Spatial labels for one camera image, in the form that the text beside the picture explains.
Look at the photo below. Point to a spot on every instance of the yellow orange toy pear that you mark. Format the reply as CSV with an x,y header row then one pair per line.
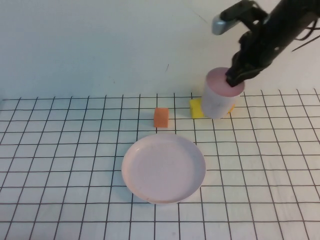
x,y
231,109

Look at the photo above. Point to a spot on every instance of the pale pink plastic cup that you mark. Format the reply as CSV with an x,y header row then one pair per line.
x,y
217,100

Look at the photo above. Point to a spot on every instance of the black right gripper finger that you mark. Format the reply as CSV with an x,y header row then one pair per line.
x,y
251,74
233,78

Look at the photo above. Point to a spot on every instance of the orange foam cube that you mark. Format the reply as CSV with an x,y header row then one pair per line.
x,y
161,118

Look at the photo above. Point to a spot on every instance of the yellow foam cube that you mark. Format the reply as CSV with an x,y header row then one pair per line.
x,y
195,110

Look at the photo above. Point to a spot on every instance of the pale pink round plate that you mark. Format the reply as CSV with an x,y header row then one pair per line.
x,y
163,170

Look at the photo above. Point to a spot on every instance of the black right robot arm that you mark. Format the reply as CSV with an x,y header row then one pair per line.
x,y
292,15

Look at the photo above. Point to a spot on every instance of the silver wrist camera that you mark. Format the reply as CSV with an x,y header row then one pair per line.
x,y
225,23

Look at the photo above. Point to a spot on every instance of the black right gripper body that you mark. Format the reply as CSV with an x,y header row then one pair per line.
x,y
260,47

